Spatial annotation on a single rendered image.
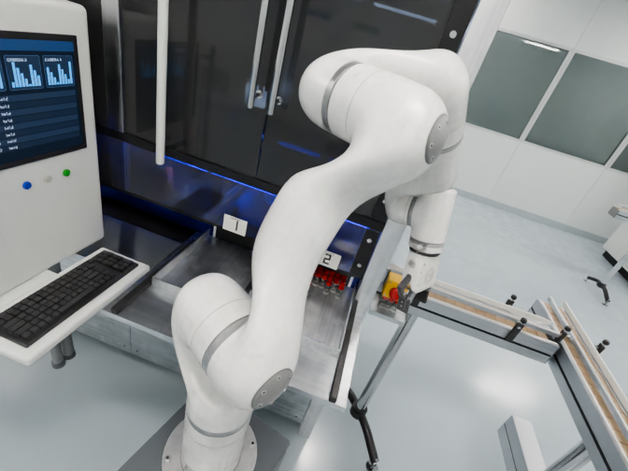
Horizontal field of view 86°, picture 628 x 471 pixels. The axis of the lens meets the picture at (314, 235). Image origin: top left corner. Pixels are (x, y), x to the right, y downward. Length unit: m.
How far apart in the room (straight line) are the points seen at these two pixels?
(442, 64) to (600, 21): 5.46
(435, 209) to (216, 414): 0.61
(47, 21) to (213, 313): 0.87
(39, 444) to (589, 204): 6.52
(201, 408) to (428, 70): 0.61
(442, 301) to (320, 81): 1.05
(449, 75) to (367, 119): 0.18
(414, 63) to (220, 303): 0.44
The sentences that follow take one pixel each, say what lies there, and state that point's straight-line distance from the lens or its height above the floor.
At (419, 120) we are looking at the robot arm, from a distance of 0.40.
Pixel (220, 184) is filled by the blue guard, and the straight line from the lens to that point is 1.17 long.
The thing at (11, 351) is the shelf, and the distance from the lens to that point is 1.16.
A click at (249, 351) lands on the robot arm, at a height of 1.29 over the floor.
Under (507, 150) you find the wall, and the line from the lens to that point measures 5.90.
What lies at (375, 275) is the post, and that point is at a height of 1.02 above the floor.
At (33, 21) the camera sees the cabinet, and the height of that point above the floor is 1.50.
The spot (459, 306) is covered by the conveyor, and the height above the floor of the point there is 0.93.
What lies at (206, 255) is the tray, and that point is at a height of 0.88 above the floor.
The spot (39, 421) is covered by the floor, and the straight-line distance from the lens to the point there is 1.99.
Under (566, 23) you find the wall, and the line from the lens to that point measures 5.86.
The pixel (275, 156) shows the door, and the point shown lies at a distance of 1.07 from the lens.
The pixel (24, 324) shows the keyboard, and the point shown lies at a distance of 1.19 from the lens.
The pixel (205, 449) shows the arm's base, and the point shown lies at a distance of 0.72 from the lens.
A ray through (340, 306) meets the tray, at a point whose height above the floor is 0.88.
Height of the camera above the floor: 1.65
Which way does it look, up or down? 30 degrees down
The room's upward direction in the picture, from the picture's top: 17 degrees clockwise
